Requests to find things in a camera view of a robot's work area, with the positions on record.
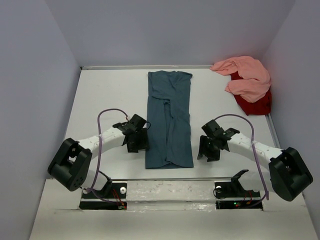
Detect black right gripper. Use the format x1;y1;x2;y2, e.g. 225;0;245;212
196;134;220;162

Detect teal blue t shirt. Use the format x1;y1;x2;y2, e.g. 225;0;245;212
145;70;194;169

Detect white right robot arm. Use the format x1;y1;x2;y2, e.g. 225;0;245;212
197;119;313;202

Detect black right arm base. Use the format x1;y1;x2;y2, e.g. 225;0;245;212
212;169;263;210

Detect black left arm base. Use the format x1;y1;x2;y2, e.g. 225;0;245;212
79;171;128;211

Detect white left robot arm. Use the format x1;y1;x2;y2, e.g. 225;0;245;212
47;114;149;198

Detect red t shirt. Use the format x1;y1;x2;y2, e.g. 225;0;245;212
230;71;272;116

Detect pink t shirt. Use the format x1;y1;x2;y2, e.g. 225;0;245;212
210;56;271;103

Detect metal front table rail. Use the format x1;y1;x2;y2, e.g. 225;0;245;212
112;176;232;182

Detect metal table rail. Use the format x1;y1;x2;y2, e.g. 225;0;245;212
80;65;211;71
112;176;232;182

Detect metal right side rail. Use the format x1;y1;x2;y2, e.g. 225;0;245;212
265;113;281;148

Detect metal back table rail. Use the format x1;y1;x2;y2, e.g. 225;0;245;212
80;65;211;71

